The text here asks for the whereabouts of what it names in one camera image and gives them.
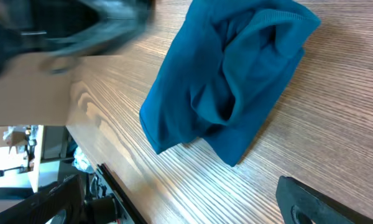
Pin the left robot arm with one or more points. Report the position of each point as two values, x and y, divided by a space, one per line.
68 29

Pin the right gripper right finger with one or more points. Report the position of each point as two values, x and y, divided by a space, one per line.
301 204

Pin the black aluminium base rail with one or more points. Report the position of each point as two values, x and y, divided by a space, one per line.
121 196

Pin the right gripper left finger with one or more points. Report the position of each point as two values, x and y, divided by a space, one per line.
66 197

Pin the blue t-shirt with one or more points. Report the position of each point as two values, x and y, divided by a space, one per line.
224 72

